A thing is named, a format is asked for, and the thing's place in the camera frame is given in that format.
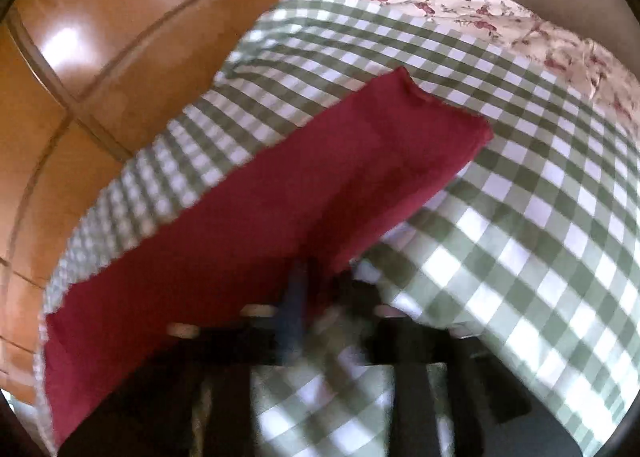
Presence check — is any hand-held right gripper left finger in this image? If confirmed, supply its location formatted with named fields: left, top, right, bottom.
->
left=57, top=261, right=314, bottom=457

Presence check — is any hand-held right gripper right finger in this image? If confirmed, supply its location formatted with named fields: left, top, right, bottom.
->
left=344, top=276, right=572, bottom=457

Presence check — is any dark red cloth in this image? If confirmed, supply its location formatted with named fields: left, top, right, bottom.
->
left=44, top=66, right=495, bottom=449

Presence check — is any green checked bed sheet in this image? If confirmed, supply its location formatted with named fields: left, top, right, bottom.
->
left=39, top=0, right=640, bottom=457

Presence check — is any wooden wardrobe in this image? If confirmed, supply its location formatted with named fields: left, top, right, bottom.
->
left=0, top=0, right=417, bottom=405

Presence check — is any floral quilt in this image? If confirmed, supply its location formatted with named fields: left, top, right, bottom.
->
left=336, top=0, right=640, bottom=118

